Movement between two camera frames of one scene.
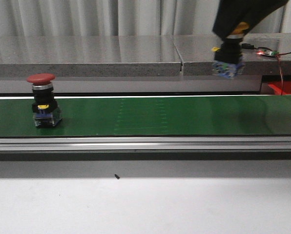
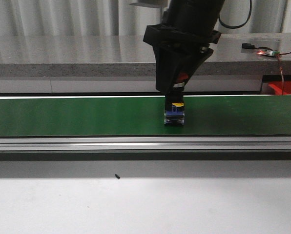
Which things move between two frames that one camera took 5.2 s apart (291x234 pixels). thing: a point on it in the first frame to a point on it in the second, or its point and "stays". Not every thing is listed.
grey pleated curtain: (125, 18) stays
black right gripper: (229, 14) to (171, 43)
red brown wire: (278, 55) stays
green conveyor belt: (152, 116) stays
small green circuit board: (267, 52) stays
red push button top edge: (45, 108) to (175, 113)
